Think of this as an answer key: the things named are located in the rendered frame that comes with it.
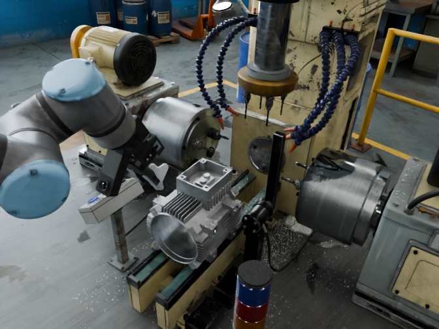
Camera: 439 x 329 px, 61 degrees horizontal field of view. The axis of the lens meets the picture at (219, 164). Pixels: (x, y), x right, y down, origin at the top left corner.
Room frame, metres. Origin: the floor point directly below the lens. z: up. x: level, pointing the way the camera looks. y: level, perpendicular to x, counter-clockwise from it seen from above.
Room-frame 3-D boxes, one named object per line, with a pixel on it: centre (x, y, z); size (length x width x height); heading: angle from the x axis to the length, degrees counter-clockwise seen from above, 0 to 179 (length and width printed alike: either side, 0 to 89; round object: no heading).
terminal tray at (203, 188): (0.81, 0.04, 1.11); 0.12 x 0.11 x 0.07; 148
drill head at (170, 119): (1.24, 0.19, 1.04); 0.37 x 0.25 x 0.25; 57
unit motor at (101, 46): (1.36, 0.44, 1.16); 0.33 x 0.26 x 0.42; 57
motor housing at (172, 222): (0.78, 0.06, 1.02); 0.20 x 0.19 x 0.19; 148
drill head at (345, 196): (0.86, -0.39, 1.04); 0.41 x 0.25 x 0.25; 57
